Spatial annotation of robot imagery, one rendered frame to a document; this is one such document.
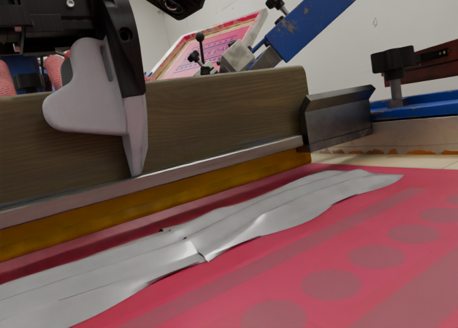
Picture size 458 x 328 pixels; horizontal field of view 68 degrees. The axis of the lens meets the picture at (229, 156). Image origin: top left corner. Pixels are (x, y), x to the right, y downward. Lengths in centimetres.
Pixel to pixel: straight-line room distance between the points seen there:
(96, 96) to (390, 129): 28
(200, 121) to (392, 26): 220
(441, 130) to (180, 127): 23
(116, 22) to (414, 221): 20
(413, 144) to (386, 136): 3
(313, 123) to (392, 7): 213
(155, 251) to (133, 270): 2
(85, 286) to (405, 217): 17
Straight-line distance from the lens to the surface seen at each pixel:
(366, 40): 252
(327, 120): 34
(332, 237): 19
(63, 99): 23
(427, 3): 234
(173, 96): 26
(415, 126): 37
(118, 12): 23
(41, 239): 26
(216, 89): 28
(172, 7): 30
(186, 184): 28
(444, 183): 27
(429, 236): 19
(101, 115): 23
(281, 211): 22
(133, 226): 27
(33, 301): 19
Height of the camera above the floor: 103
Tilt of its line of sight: 7 degrees down
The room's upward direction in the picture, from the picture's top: 10 degrees counter-clockwise
